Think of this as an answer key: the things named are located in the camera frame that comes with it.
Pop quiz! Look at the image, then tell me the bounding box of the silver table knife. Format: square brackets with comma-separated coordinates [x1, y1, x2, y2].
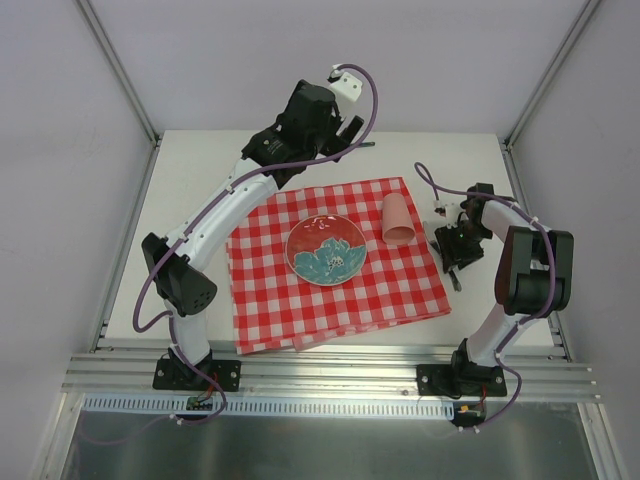
[422, 221, 462, 292]

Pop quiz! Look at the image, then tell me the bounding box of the salmon pink plastic cup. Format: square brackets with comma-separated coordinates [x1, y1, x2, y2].
[381, 192, 415, 246]

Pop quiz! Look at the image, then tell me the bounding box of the red teal ceramic plate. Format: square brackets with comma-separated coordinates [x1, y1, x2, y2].
[284, 214, 367, 287]

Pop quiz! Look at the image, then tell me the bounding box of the red white checkered cloth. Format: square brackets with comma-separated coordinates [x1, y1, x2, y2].
[226, 177, 451, 354]

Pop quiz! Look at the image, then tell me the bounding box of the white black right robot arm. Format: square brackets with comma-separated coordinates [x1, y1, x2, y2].
[435, 183, 574, 395]

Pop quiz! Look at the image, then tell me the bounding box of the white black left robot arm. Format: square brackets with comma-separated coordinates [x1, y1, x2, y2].
[141, 71, 373, 388]

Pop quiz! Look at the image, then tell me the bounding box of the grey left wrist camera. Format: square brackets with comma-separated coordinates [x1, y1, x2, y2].
[328, 65, 363, 104]

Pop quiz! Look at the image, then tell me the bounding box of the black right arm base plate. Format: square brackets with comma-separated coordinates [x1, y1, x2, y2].
[416, 364, 507, 399]

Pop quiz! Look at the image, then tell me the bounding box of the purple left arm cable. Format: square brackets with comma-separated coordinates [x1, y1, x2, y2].
[79, 63, 380, 446]

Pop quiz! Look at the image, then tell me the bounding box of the aluminium frame post right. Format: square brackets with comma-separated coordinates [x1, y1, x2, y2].
[503, 0, 604, 151]

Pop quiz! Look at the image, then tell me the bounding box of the aluminium frame post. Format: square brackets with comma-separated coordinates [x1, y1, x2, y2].
[74, 0, 162, 149]
[503, 0, 604, 151]

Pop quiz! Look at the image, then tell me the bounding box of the aluminium front rail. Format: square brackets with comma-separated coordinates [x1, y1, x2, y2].
[62, 339, 604, 403]

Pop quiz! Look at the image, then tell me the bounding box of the aluminium frame post left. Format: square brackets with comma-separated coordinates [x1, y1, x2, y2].
[74, 0, 162, 149]

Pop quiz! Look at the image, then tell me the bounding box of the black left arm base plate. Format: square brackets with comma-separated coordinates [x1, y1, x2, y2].
[152, 357, 242, 392]

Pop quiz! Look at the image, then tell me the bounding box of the white slotted cable duct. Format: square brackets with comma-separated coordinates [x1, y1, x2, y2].
[82, 394, 454, 421]

